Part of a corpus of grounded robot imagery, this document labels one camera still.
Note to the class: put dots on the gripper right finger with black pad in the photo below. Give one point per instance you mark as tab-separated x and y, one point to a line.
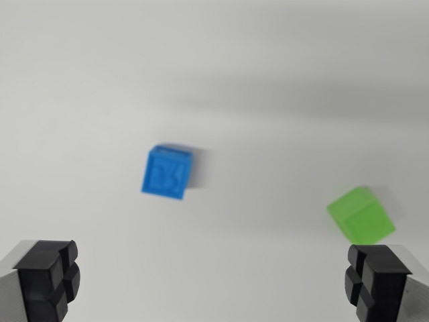
385	285

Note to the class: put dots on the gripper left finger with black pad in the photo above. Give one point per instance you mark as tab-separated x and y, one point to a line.
37	285

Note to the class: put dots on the blue infantino soft cube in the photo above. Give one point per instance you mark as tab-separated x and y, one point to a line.
166	174

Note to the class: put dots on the green soft cube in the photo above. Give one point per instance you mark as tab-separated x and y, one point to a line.
362	218

